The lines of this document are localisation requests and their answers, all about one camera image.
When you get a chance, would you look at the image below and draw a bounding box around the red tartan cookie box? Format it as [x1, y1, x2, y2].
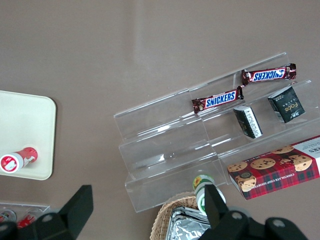
[226, 134, 320, 201]

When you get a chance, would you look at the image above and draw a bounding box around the oval wicker basket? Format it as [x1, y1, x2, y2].
[149, 195, 214, 240]

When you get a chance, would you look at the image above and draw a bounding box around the clear acrylic bottle rack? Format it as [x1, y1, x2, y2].
[0, 200, 51, 227]

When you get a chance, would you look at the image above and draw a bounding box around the clear acrylic step stand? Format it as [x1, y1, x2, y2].
[112, 51, 320, 214]

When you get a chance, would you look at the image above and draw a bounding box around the small black box white side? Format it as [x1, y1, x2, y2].
[232, 105, 264, 139]

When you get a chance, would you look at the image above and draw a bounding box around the green white yoghurt bottle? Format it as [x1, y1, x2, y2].
[191, 174, 227, 216]

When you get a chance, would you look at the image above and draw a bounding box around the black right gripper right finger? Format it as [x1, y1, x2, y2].
[203, 184, 310, 240]

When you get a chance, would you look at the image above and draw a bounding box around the stack of foil trays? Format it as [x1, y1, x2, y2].
[168, 206, 214, 240]

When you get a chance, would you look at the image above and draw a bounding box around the Snickers chocolate bar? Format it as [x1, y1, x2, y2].
[191, 85, 245, 115]
[240, 62, 297, 87]

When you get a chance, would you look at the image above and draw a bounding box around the small black box gold print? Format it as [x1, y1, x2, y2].
[267, 85, 306, 124]

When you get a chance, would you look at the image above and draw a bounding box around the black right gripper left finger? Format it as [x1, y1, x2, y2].
[0, 184, 95, 240]

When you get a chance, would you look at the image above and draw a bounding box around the red white yoghurt bottle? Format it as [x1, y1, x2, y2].
[0, 146, 40, 175]

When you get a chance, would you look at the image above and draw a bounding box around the beige plastic tray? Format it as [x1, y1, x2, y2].
[0, 90, 58, 181]

